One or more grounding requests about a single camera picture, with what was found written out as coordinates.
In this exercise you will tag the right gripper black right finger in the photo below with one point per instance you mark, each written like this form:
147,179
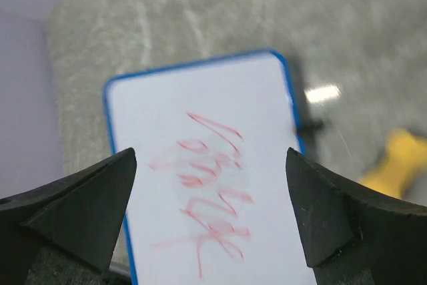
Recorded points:
351,234

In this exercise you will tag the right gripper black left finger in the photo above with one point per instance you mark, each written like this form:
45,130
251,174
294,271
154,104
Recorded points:
65,232

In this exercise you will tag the yellow whiteboard eraser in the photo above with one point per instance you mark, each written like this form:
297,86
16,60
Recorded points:
404,158

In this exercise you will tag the blue-framed whiteboard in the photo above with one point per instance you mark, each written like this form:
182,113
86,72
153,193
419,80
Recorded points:
210,201

